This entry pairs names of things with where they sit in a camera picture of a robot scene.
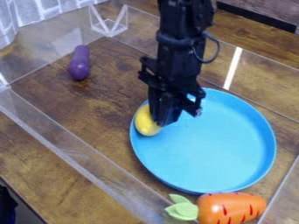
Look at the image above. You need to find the grey patterned curtain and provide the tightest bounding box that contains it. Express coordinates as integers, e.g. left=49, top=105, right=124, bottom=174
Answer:
left=0, top=0, right=108, bottom=50

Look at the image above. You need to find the yellow toy lemon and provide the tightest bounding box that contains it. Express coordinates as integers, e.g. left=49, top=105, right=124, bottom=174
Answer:
left=135, top=104, right=161, bottom=137

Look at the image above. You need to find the purple toy eggplant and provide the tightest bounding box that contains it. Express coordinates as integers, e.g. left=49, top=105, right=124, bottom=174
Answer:
left=68, top=45, right=89, bottom=81

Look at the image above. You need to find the orange toy carrot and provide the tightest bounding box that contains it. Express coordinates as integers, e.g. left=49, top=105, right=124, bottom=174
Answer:
left=164, top=192, right=267, bottom=224

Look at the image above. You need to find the clear acrylic enclosure wall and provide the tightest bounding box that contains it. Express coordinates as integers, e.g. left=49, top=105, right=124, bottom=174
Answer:
left=0, top=0, right=299, bottom=224

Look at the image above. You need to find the blue round tray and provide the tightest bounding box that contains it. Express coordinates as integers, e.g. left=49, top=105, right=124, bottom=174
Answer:
left=129, top=88, right=276, bottom=194

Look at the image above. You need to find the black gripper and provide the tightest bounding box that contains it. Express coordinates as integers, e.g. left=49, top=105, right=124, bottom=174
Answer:
left=139, top=31, right=207, bottom=127

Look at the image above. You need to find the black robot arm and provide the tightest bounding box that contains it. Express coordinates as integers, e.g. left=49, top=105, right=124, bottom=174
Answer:
left=139, top=0, right=216, bottom=127

